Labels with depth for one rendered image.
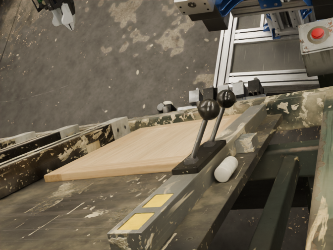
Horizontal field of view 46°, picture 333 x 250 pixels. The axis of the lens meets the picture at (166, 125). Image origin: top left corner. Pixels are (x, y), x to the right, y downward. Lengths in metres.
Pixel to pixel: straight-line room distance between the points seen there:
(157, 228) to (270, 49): 1.86
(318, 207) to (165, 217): 0.20
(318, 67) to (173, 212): 1.02
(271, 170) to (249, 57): 1.32
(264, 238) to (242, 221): 1.59
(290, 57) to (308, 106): 0.91
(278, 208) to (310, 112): 0.67
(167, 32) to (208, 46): 0.36
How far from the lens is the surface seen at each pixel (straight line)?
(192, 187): 0.64
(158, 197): 0.60
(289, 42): 2.29
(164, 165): 0.88
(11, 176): 1.06
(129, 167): 0.92
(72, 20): 1.31
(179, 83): 2.64
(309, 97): 1.35
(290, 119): 1.37
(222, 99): 0.78
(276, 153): 1.05
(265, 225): 0.67
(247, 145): 0.91
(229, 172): 0.73
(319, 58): 1.44
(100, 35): 3.25
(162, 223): 0.54
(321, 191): 0.50
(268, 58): 2.27
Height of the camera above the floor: 2.12
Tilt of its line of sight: 56 degrees down
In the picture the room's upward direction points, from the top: 50 degrees counter-clockwise
